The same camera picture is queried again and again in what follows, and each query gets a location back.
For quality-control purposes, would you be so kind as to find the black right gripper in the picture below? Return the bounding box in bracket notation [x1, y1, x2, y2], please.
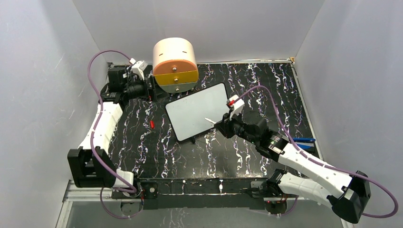
[214, 109, 258, 146]

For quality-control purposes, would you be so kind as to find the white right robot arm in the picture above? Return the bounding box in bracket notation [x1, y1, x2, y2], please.
[214, 114, 371, 224]

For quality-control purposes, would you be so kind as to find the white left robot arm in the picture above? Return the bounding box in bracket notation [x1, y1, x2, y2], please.
[67, 63, 156, 198]

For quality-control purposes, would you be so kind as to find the black framed whiteboard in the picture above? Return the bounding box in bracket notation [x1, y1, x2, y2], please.
[165, 83, 229, 142]

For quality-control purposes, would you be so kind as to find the blue whiteboard eraser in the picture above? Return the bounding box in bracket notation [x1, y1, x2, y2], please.
[293, 138, 316, 152]

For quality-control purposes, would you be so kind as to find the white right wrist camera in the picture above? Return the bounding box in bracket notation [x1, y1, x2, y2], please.
[227, 95, 245, 120]

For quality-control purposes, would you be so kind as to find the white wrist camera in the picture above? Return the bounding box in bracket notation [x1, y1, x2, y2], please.
[227, 95, 245, 120]
[129, 58, 148, 81]

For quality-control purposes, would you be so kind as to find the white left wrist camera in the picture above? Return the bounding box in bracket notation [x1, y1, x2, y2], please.
[129, 58, 148, 81]

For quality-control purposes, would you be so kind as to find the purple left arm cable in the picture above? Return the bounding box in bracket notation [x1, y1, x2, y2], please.
[87, 49, 139, 220]

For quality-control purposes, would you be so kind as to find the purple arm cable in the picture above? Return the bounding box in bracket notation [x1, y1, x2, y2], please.
[233, 85, 399, 219]
[87, 49, 139, 220]

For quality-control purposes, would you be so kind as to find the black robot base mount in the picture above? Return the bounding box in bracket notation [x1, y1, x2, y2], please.
[112, 177, 288, 211]

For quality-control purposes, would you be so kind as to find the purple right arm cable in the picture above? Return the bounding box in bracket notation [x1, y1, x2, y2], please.
[233, 85, 399, 219]

